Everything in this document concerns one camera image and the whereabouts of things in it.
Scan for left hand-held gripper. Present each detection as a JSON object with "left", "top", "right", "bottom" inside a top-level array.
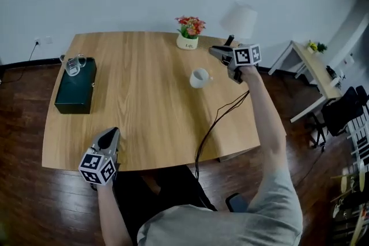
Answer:
[{"left": 78, "top": 127, "right": 121, "bottom": 191}]

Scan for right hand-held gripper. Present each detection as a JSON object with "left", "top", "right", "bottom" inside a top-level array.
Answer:
[{"left": 209, "top": 43, "right": 263, "bottom": 84}]

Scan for white mug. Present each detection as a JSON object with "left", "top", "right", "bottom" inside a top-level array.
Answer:
[{"left": 189, "top": 67, "right": 214, "bottom": 89}]

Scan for clear glass cup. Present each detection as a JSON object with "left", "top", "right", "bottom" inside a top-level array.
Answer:
[{"left": 59, "top": 53, "right": 87, "bottom": 77}]

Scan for person's right forearm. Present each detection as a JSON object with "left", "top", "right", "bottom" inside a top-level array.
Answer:
[{"left": 241, "top": 65, "right": 288, "bottom": 208}]

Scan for person's left forearm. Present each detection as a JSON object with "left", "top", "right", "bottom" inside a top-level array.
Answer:
[{"left": 96, "top": 183, "right": 133, "bottom": 246}]

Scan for white shade table lamp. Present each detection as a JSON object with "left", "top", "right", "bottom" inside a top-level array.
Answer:
[{"left": 220, "top": 1, "right": 258, "bottom": 47}]

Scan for potted red flowers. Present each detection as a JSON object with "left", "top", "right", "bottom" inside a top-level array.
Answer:
[{"left": 175, "top": 16, "right": 206, "bottom": 51}]

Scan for dark green box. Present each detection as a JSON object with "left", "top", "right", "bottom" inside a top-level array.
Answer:
[{"left": 54, "top": 56, "right": 97, "bottom": 115}]

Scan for person's black trousers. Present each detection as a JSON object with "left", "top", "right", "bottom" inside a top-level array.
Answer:
[{"left": 114, "top": 165, "right": 219, "bottom": 243}]

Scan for small yellow potted plant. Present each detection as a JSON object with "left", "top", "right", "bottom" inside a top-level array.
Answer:
[{"left": 307, "top": 40, "right": 328, "bottom": 55}]

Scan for white side desk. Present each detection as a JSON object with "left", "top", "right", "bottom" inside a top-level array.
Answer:
[{"left": 268, "top": 40, "right": 344, "bottom": 123}]

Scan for black office chair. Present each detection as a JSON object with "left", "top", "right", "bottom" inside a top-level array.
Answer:
[{"left": 310, "top": 85, "right": 369, "bottom": 152}]

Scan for person's grey shirt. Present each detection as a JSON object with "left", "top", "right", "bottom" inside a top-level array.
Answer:
[{"left": 137, "top": 169, "right": 303, "bottom": 246}]

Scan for white slatted rack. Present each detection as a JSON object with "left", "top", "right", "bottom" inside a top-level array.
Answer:
[{"left": 347, "top": 115, "right": 369, "bottom": 171}]

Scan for black gripper cable bundle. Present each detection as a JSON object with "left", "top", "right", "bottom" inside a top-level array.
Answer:
[{"left": 195, "top": 90, "right": 250, "bottom": 182}]

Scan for black wall socket cable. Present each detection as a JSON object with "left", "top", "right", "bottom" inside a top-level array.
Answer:
[{"left": 0, "top": 42, "right": 38, "bottom": 84}]

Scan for light wooden frame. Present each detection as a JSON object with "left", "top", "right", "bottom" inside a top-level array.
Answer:
[{"left": 330, "top": 161, "right": 369, "bottom": 246}]

